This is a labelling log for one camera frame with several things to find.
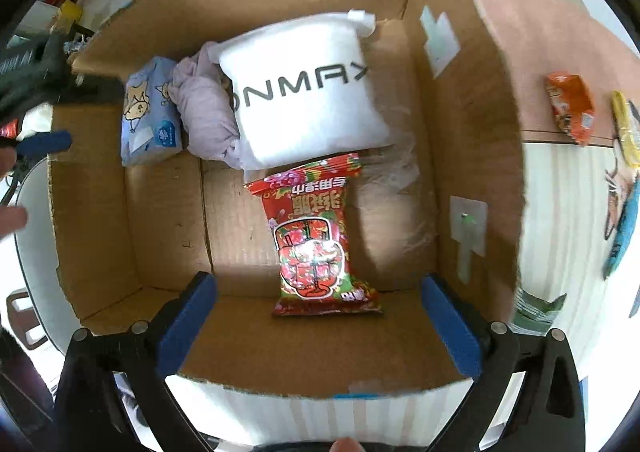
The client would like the yellow silver snack packet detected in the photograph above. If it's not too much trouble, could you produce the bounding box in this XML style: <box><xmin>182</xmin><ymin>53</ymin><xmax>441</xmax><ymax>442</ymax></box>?
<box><xmin>611</xmin><ymin>90</ymin><xmax>640</xmax><ymax>169</ymax></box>

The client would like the yellow cardboard box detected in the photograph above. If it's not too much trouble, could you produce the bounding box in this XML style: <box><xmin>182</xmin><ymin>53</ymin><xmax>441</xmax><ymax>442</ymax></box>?
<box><xmin>58</xmin><ymin>0</ymin><xmax>84</xmax><ymax>23</ymax></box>

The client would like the purple fuzzy cloth bundle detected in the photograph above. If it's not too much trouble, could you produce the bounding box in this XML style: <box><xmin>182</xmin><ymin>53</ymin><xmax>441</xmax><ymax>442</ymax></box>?
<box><xmin>168</xmin><ymin>42</ymin><xmax>241</xmax><ymax>169</ymax></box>

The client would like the green snack packet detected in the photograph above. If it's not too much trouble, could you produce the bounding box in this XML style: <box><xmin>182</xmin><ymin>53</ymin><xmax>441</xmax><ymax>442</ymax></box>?
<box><xmin>509</xmin><ymin>286</ymin><xmax>566</xmax><ymax>336</ymax></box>

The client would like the long blue snack packet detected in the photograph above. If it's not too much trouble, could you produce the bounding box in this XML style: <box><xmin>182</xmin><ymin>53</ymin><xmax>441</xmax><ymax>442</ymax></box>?
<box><xmin>603</xmin><ymin>178</ymin><xmax>639</xmax><ymax>280</ymax></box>

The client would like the person's left hand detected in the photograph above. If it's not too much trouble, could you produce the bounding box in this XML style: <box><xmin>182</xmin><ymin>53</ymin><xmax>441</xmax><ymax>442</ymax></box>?
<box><xmin>0</xmin><ymin>145</ymin><xmax>30</xmax><ymax>238</ymax></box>

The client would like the orange snack packet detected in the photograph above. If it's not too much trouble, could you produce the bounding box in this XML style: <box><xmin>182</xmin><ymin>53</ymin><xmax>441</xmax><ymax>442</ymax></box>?
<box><xmin>544</xmin><ymin>72</ymin><xmax>596</xmax><ymax>146</ymax></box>

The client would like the open cardboard box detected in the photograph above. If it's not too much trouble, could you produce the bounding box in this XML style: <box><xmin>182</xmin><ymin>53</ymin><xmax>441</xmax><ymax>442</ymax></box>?
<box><xmin>48</xmin><ymin>0</ymin><xmax>532</xmax><ymax>400</ymax></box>

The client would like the white pouch black lettering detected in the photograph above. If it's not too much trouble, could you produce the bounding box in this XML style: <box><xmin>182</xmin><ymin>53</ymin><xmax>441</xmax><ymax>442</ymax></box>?
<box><xmin>207</xmin><ymin>10</ymin><xmax>390</xmax><ymax>170</ymax></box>

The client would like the blue tissue pack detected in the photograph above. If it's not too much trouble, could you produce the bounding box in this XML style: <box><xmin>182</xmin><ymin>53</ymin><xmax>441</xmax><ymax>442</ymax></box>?
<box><xmin>120</xmin><ymin>56</ymin><xmax>182</xmax><ymax>167</ymax></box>

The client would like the grey plastic chair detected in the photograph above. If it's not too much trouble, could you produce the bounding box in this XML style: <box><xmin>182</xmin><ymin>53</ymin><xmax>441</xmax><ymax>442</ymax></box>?
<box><xmin>14</xmin><ymin>160</ymin><xmax>81</xmax><ymax>354</ymax></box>

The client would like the red snack packet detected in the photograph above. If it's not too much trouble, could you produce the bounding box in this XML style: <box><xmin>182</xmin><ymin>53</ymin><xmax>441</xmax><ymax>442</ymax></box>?
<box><xmin>245</xmin><ymin>153</ymin><xmax>382</xmax><ymax>316</ymax></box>

